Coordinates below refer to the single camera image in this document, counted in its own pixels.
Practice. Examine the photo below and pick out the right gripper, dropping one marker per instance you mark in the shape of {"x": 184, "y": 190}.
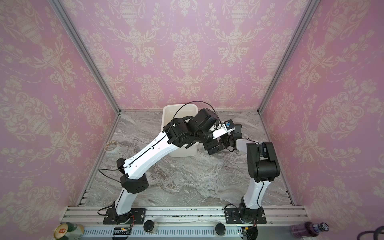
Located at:
{"x": 237, "y": 141}

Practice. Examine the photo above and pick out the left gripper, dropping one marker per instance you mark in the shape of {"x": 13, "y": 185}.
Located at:
{"x": 210, "y": 144}

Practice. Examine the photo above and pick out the green can bottle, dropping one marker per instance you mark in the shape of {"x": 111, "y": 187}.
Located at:
{"x": 69, "y": 231}

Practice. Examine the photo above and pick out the black knob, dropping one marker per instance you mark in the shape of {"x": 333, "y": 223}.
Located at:
{"x": 149, "y": 226}
{"x": 220, "y": 229}

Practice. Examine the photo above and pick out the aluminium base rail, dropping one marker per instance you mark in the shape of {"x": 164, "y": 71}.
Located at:
{"x": 187, "y": 223}

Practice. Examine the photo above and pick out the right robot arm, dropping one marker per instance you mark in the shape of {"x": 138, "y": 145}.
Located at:
{"x": 263, "y": 168}

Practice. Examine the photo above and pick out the purple water bottle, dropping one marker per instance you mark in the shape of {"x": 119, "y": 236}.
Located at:
{"x": 308, "y": 229}

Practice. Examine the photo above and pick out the white plastic bin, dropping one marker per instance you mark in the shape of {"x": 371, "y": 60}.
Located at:
{"x": 178, "y": 111}

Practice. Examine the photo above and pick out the left black knob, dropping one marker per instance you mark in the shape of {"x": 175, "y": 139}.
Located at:
{"x": 149, "y": 226}

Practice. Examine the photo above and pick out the right black knob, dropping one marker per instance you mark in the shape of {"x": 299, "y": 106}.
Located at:
{"x": 220, "y": 229}

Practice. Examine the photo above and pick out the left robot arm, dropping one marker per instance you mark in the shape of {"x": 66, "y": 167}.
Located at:
{"x": 205, "y": 127}

